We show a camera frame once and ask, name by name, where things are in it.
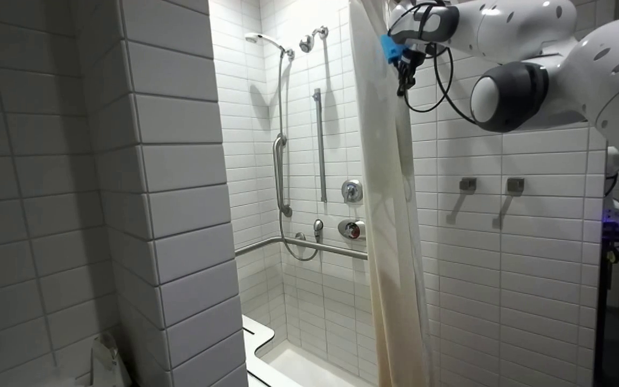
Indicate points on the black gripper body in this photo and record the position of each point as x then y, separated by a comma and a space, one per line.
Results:
409, 59

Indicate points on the white shower curtain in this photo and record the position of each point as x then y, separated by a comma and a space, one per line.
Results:
395, 238

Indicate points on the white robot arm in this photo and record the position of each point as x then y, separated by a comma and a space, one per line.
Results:
573, 65

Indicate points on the chrome shower slide bar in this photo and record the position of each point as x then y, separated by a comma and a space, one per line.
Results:
320, 130

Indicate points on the handheld chrome shower head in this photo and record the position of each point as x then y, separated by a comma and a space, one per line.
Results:
311, 37

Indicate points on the white slotted shower seat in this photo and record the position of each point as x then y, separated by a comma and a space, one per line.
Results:
259, 345

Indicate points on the round chrome valve plate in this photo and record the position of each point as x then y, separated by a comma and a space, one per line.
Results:
353, 189

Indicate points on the vertical chrome grab bar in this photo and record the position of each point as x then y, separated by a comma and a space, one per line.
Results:
280, 173

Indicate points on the small chrome diverter valve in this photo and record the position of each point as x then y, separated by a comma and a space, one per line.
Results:
318, 228

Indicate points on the long chrome grab bar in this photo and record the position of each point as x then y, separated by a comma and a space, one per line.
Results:
302, 248

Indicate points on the white bin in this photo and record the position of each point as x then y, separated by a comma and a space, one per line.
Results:
108, 367

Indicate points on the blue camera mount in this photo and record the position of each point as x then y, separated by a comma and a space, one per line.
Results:
392, 47

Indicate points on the chrome shower head and rail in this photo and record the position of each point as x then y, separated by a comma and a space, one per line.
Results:
281, 94

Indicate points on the square metal wall hook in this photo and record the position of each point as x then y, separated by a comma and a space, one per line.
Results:
511, 192
464, 187

